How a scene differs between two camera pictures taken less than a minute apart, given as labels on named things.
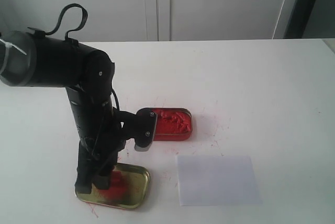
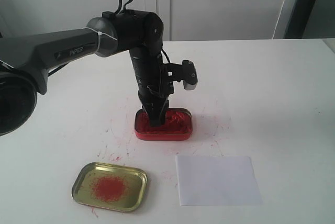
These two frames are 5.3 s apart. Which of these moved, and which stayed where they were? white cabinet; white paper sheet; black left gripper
Moved: black left gripper
Stayed: white paper sheet; white cabinet
